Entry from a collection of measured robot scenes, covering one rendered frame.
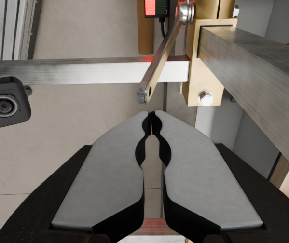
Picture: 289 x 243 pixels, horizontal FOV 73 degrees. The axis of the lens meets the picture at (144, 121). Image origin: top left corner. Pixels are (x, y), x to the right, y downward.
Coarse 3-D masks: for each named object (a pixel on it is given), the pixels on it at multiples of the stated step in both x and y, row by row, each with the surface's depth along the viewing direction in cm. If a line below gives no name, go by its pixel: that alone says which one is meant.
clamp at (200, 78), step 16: (208, 0) 22; (224, 0) 22; (208, 16) 23; (224, 16) 23; (192, 32) 24; (192, 48) 25; (192, 64) 26; (192, 80) 27; (208, 80) 27; (192, 96) 28
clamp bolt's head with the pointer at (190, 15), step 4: (180, 0) 30; (184, 0) 28; (188, 4) 24; (192, 4) 23; (176, 8) 24; (188, 8) 24; (192, 8) 23; (176, 12) 24; (188, 12) 24; (192, 12) 23; (188, 16) 24; (192, 16) 24; (188, 20) 24; (192, 20) 24
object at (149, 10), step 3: (147, 0) 36; (150, 0) 36; (153, 0) 36; (147, 3) 36; (150, 3) 36; (153, 3) 36; (147, 6) 37; (150, 6) 37; (153, 6) 37; (147, 9) 37; (150, 9) 37; (153, 9) 37; (147, 12) 37; (150, 12) 37; (153, 12) 37
